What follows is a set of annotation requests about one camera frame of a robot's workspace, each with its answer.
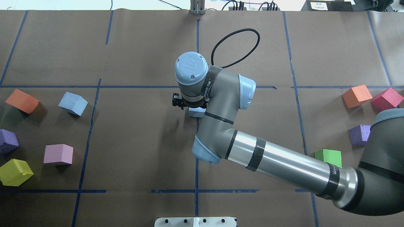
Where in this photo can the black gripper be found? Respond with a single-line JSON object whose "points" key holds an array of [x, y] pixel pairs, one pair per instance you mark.
{"points": [[177, 101]]}

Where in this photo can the light blue foam block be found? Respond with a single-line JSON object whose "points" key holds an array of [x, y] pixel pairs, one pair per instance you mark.
{"points": [[196, 112]]}

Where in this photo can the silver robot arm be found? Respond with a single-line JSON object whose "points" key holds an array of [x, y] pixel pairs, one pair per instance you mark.
{"points": [[374, 188]]}

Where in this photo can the blue foam block left side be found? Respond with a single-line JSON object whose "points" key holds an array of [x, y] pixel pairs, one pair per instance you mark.
{"points": [[73, 103]]}

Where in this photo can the pink foam block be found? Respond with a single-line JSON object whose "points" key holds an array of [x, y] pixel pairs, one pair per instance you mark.
{"points": [[58, 154]]}

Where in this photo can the orange foam block left side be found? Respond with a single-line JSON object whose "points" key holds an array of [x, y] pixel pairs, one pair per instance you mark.
{"points": [[22, 101]]}

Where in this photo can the orange foam block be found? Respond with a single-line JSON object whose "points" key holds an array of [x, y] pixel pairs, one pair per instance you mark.
{"points": [[22, 101], [357, 96]]}

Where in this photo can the black power box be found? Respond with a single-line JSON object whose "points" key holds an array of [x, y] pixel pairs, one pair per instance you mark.
{"points": [[327, 5]]}

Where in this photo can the green foam block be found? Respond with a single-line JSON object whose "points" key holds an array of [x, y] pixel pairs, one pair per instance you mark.
{"points": [[330, 156]]}

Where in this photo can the purple foam block left side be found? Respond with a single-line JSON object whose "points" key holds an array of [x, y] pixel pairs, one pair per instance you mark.
{"points": [[8, 141]]}

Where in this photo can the purple foam block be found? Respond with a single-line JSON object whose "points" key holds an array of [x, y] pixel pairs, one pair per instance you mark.
{"points": [[359, 135], [8, 141]]}

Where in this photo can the orange foam block right side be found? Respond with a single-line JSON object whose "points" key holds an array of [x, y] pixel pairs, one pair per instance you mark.
{"points": [[357, 96]]}

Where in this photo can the yellow foam block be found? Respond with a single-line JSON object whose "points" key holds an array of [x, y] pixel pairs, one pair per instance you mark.
{"points": [[15, 172]]}

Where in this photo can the purple foam block right side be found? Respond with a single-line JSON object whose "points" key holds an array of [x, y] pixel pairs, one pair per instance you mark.
{"points": [[359, 135]]}

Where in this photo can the red foam block front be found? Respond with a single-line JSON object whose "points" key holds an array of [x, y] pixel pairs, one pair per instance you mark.
{"points": [[388, 99]]}

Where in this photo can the aluminium frame post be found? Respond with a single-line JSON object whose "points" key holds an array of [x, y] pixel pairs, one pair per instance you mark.
{"points": [[197, 7]]}

